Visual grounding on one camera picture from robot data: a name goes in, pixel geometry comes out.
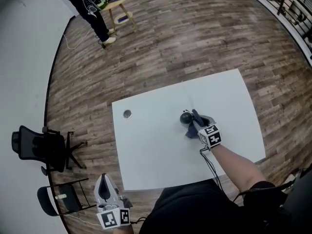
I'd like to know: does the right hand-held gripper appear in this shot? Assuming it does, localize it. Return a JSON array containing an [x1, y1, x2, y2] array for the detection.
[[194, 116, 222, 148]]

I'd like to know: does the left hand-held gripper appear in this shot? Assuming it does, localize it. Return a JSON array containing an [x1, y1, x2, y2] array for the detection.
[[94, 173, 134, 229]]

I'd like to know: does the dark blue cloth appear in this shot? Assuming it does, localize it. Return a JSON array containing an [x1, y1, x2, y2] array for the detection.
[[184, 109, 208, 139]]

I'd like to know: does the black round knob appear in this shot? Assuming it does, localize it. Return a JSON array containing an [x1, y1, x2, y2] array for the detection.
[[179, 109, 195, 126]]

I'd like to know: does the person's right forearm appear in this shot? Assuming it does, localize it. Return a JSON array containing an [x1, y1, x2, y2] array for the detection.
[[212, 144, 268, 194]]

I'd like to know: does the black folding chair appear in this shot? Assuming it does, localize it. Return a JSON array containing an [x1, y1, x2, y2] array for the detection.
[[37, 178, 98, 216]]

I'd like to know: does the person's black clothing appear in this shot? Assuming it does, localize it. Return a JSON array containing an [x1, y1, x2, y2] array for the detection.
[[137, 179, 312, 234]]

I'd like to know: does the black office chair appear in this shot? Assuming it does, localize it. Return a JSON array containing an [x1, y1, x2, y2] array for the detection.
[[11, 125, 88, 173]]

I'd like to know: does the black metal railing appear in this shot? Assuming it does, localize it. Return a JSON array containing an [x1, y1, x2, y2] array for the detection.
[[243, 0, 312, 58]]

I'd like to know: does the white floor cable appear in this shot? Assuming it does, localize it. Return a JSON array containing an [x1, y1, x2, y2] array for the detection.
[[62, 30, 92, 50], [69, 214, 100, 227]]

